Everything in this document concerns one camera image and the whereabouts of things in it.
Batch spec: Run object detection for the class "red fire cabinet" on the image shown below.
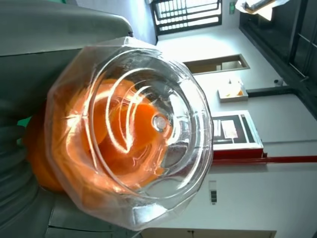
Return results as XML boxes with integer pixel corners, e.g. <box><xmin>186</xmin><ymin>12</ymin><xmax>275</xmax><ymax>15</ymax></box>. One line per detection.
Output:
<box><xmin>211</xmin><ymin>111</ymin><xmax>264</xmax><ymax>161</ymax></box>

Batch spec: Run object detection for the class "orange detergent bottle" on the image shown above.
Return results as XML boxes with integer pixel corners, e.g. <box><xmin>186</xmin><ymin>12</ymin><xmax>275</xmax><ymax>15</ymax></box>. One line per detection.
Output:
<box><xmin>23</xmin><ymin>36</ymin><xmax>214</xmax><ymax>232</ymax></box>

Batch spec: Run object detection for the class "small white wall panel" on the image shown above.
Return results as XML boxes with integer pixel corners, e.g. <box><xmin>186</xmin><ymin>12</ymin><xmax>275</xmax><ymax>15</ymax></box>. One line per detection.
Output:
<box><xmin>208</xmin><ymin>179</ymin><xmax>218</xmax><ymax>205</ymax></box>

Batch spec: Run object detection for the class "green table mat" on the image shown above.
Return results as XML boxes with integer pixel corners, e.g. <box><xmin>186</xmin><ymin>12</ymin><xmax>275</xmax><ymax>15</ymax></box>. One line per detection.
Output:
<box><xmin>17</xmin><ymin>116</ymin><xmax>32</xmax><ymax>146</ymax></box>

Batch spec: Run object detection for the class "grey wall tray box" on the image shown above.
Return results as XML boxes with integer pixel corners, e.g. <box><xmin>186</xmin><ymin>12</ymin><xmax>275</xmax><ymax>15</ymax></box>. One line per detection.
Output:
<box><xmin>217</xmin><ymin>79</ymin><xmax>248</xmax><ymax>104</ymax></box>

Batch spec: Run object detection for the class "red wall pipe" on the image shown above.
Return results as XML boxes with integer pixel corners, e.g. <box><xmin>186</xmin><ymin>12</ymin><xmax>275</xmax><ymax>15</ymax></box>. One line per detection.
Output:
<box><xmin>213</xmin><ymin>155</ymin><xmax>317</xmax><ymax>166</ymax></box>

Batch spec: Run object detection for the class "grey recessed wall frame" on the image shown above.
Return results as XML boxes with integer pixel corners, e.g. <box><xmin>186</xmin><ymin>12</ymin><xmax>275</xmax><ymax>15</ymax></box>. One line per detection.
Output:
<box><xmin>183</xmin><ymin>54</ymin><xmax>251</xmax><ymax>75</ymax></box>

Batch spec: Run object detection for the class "dark glass door frame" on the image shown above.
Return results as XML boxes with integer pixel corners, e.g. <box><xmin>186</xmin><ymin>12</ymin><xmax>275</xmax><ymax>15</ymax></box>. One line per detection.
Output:
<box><xmin>239</xmin><ymin>0</ymin><xmax>317</xmax><ymax>120</ymax></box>

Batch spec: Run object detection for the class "black barred window grille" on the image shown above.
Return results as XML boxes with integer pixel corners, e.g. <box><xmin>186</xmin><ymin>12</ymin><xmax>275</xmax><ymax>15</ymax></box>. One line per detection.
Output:
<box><xmin>151</xmin><ymin>0</ymin><xmax>223</xmax><ymax>36</ymax></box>

